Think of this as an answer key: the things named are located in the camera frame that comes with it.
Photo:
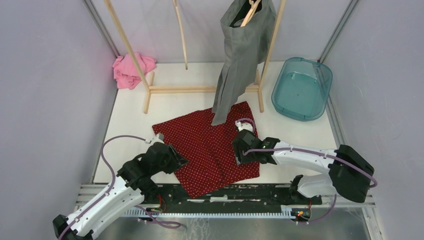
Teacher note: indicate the pink cloth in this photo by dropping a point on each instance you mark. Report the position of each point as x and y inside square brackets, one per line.
[125, 72]

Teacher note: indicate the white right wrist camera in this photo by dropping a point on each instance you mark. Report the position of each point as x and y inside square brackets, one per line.
[244, 126]

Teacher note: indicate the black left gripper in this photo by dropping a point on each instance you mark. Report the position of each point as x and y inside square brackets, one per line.
[177, 160]

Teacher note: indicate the wooden clothes rack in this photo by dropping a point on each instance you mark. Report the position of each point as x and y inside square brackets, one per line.
[198, 80]

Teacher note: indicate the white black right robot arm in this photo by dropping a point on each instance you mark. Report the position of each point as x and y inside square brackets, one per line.
[341, 171]

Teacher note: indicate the wooden clothes hanger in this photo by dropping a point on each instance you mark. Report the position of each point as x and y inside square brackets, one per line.
[253, 8]

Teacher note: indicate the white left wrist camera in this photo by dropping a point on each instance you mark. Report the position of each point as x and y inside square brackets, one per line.
[158, 138]

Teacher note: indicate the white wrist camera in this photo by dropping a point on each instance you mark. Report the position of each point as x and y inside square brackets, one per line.
[158, 138]
[244, 126]

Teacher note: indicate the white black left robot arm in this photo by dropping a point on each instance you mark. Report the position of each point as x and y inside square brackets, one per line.
[132, 184]

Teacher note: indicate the grey pleated skirt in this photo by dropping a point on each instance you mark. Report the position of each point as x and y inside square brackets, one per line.
[245, 48]

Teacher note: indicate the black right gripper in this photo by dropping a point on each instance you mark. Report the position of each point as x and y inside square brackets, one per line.
[240, 157]

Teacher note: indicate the teal plastic basket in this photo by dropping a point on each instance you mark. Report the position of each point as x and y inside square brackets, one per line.
[302, 89]

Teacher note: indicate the red polka dot cloth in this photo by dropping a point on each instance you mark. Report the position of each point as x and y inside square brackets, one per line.
[208, 149]

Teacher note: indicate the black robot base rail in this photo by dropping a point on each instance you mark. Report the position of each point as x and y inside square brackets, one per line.
[231, 199]

